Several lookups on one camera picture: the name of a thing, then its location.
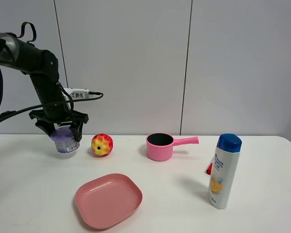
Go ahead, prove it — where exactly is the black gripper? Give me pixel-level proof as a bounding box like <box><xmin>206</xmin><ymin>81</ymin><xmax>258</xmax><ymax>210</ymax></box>
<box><xmin>29</xmin><ymin>108</ymin><xmax>89</xmax><ymax>142</ymax></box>

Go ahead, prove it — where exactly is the red yellow toy apple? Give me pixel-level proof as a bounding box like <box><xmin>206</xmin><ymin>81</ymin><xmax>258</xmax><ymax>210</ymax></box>
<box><xmin>91</xmin><ymin>133</ymin><xmax>113</xmax><ymax>157</ymax></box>

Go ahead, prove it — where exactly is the pink square plate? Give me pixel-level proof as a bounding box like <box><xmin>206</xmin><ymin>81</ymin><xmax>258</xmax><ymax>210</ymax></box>
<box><xmin>74</xmin><ymin>173</ymin><xmax>143</xmax><ymax>230</ymax></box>

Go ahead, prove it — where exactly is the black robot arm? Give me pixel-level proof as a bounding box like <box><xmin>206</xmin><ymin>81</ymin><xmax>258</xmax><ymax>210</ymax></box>
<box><xmin>0</xmin><ymin>33</ymin><xmax>89</xmax><ymax>142</ymax></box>

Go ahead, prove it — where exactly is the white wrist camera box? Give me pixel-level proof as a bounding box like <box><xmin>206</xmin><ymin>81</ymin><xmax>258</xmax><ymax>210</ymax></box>
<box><xmin>62</xmin><ymin>88</ymin><xmax>90</xmax><ymax>100</ymax></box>

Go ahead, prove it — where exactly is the purple lidded air freshener can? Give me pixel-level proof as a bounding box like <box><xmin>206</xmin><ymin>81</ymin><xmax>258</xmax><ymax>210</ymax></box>
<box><xmin>50</xmin><ymin>126</ymin><xmax>80</xmax><ymax>154</ymax></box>

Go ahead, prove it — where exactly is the white blue shampoo bottle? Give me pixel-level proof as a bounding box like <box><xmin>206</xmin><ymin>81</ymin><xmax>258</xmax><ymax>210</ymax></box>
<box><xmin>208</xmin><ymin>133</ymin><xmax>242</xmax><ymax>209</ymax></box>

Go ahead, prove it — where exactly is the pink toy saucepan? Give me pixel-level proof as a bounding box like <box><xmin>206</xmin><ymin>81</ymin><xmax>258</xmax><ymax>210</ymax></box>
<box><xmin>146</xmin><ymin>133</ymin><xmax>199</xmax><ymax>162</ymax></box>

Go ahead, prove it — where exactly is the small red white packet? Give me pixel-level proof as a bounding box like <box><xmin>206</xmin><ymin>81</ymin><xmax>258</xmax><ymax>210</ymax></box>
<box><xmin>204</xmin><ymin>158</ymin><xmax>214</xmax><ymax>175</ymax></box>

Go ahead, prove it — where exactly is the black cable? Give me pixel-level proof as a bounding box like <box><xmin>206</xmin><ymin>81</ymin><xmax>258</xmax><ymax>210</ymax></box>
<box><xmin>0</xmin><ymin>21</ymin><xmax>104</xmax><ymax>132</ymax></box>

